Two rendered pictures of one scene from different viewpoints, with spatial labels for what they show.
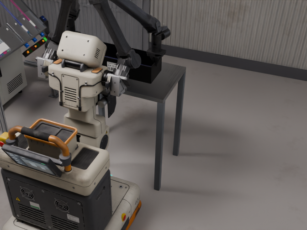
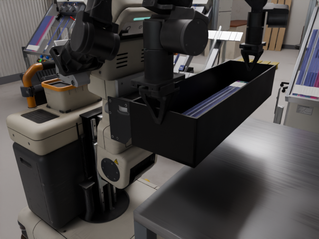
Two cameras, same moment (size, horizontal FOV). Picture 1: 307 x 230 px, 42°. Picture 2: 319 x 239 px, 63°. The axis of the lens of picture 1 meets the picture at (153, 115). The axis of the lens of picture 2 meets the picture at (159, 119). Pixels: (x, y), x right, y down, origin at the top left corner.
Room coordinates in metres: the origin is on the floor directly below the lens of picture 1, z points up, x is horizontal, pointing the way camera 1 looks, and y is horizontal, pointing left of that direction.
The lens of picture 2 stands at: (2.24, -0.49, 1.24)
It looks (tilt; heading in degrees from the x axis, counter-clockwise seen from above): 24 degrees down; 106
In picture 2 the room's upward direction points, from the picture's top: straight up
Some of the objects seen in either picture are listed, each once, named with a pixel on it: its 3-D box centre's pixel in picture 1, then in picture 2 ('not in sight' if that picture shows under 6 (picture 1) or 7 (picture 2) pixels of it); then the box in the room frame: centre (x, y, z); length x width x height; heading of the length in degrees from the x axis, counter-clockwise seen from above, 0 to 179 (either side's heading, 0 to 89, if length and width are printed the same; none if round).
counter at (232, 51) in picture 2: not in sight; (234, 37); (2.23, 7.16, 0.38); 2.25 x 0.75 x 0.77; 72
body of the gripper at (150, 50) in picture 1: (156, 47); (158, 67); (2.10, 0.00, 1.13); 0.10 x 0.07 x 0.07; 69
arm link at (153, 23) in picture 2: (156, 37); (160, 34); (2.10, -0.01, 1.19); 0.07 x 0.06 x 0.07; 144
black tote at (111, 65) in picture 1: (113, 59); (217, 97); (2.21, 0.26, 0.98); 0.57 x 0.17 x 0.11; 69
